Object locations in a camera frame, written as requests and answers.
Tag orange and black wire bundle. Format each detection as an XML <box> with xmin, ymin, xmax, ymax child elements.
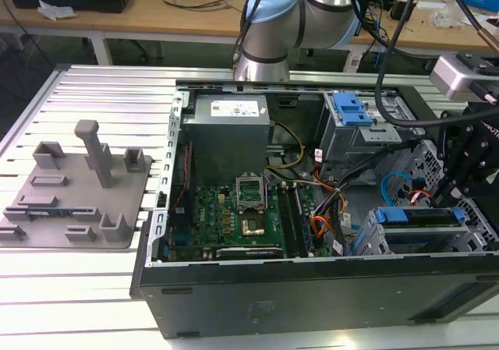
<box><xmin>310</xmin><ymin>189</ymin><xmax>350</xmax><ymax>248</ymax></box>

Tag blue drive latch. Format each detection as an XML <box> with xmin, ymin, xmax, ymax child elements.
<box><xmin>332</xmin><ymin>91</ymin><xmax>374</xmax><ymax>128</ymax></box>

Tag black cable with copper end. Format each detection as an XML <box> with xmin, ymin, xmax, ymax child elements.
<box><xmin>442</xmin><ymin>0</ymin><xmax>499</xmax><ymax>51</ymax></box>

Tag thick black wire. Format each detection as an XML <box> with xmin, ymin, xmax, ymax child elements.
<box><xmin>331</xmin><ymin>139</ymin><xmax>424</xmax><ymax>201</ymax></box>

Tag yellow and black wire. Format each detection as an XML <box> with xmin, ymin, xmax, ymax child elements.
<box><xmin>264</xmin><ymin>121</ymin><xmax>306</xmax><ymax>170</ymax></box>

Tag CPU socket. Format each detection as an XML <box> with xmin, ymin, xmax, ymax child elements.
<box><xmin>239</xmin><ymin>216</ymin><xmax>267</xmax><ymax>239</ymax></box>

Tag clear plastic bag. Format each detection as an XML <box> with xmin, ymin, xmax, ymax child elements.
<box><xmin>431</xmin><ymin>2</ymin><xmax>463</xmax><ymax>30</ymax></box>

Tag black cables at arm foot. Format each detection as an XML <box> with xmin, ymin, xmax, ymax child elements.
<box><xmin>232</xmin><ymin>0</ymin><xmax>272</xmax><ymax>76</ymax></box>

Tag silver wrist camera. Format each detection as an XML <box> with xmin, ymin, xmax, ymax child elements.
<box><xmin>428</xmin><ymin>51</ymin><xmax>499</xmax><ymax>102</ymax></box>

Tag black graphics card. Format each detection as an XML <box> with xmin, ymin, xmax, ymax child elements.
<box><xmin>214</xmin><ymin>246</ymin><xmax>285</xmax><ymax>261</ymax></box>

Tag green motherboard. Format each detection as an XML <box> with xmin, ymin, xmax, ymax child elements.
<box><xmin>168</xmin><ymin>184</ymin><xmax>333</xmax><ymax>260</ymax></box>

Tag wooden desk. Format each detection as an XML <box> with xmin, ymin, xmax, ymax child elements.
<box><xmin>0</xmin><ymin>0</ymin><xmax>250</xmax><ymax>67</ymax></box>
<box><xmin>349</xmin><ymin>0</ymin><xmax>499</xmax><ymax>71</ymax></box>

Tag hard disk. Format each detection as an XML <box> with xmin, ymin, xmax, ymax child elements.
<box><xmin>372</xmin><ymin>204</ymin><xmax>467</xmax><ymax>232</ymax></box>

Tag metal optical drive cage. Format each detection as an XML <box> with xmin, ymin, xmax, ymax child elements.
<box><xmin>316</xmin><ymin>90</ymin><xmax>426</xmax><ymax>165</ymax></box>

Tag metal disk bay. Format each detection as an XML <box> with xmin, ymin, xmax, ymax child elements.
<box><xmin>348</xmin><ymin>138</ymin><xmax>499</xmax><ymax>256</ymax></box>

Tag small black box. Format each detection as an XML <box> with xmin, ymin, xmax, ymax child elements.
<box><xmin>389</xmin><ymin>0</ymin><xmax>416</xmax><ymax>22</ymax></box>

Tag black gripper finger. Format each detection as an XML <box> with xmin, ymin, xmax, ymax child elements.
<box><xmin>430</xmin><ymin>110</ymin><xmax>467</xmax><ymax>207</ymax></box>

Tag white crumpled paper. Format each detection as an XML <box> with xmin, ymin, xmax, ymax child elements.
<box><xmin>36</xmin><ymin>0</ymin><xmax>77</xmax><ymax>21</ymax></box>

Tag black RAM slot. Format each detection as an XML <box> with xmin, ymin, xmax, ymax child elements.
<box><xmin>278</xmin><ymin>185</ymin><xmax>300</xmax><ymax>258</ymax></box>

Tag red disk wire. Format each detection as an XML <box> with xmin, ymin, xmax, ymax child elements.
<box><xmin>409</xmin><ymin>188</ymin><xmax>434</xmax><ymax>207</ymax></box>

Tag black PC case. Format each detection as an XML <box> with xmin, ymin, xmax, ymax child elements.
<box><xmin>129</xmin><ymin>77</ymin><xmax>499</xmax><ymax>340</ymax></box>

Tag grey parts rack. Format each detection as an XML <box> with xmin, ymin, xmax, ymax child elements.
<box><xmin>0</xmin><ymin>118</ymin><xmax>155</xmax><ymax>249</ymax></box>

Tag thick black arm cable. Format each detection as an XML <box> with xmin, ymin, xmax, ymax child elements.
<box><xmin>374</xmin><ymin>0</ymin><xmax>467</xmax><ymax>129</ymax></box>

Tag grey power supply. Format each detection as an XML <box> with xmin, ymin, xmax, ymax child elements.
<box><xmin>181</xmin><ymin>94</ymin><xmax>272</xmax><ymax>176</ymax></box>

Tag blue disk wire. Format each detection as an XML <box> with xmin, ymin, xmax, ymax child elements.
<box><xmin>380</xmin><ymin>172</ymin><xmax>415</xmax><ymax>211</ymax></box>

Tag metal socket cover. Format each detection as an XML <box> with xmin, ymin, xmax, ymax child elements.
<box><xmin>233</xmin><ymin>174</ymin><xmax>269</xmax><ymax>213</ymax></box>

